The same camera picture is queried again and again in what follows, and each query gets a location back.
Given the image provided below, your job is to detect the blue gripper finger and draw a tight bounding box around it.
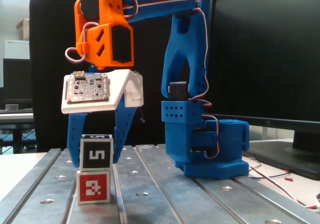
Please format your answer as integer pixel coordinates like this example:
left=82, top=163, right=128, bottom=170
left=66, top=112, right=87, bottom=169
left=111, top=95, right=138, bottom=164

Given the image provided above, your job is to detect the orange and blue gripper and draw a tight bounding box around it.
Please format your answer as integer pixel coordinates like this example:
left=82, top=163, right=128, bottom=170
left=74, top=0, right=135, bottom=69

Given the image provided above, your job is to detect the black cube with white marker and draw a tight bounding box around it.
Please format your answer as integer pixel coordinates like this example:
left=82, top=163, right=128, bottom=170
left=79, top=133, right=113, bottom=171

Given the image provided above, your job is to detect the red cube with white marker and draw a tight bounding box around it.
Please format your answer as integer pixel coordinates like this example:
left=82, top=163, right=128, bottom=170
left=76, top=169, right=111, bottom=205

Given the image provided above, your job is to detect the black panel backdrop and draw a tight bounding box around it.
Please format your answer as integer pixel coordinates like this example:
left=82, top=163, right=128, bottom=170
left=29, top=0, right=205, bottom=153

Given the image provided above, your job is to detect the white background desk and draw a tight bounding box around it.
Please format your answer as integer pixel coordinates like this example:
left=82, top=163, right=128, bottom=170
left=0, top=108, right=36, bottom=155

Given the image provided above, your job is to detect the small dark background monitor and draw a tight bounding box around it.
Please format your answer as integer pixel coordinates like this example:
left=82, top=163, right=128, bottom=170
left=2, top=58, right=33, bottom=101

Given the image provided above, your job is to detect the brown cardboard box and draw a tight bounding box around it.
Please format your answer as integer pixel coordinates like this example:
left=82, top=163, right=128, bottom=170
left=14, top=18, right=30, bottom=41

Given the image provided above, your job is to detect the white cabinet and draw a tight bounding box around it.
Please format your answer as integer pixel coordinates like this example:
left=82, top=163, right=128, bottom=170
left=4, top=39, right=30, bottom=59

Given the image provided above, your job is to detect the black Dell monitor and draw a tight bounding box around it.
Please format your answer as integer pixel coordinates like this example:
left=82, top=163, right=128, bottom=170
left=202, top=0, right=320, bottom=181

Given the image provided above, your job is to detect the red white wrist servo cable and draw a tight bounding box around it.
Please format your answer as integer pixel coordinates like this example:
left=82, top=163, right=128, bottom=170
left=64, top=21, right=101, bottom=65

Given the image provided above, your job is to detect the slotted aluminium base plate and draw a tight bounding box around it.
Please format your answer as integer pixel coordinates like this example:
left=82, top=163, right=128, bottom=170
left=0, top=143, right=312, bottom=224

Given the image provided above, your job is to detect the red white base servo cable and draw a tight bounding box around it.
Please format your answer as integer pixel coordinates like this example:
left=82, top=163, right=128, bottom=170
left=199, top=113, right=222, bottom=160

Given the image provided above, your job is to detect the red white arm servo cable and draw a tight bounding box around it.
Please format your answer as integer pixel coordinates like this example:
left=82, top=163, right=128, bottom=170
left=121, top=0, right=213, bottom=109

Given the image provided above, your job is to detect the red white black table cable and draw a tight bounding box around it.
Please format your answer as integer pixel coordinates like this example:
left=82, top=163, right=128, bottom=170
left=247, top=157, right=320, bottom=210

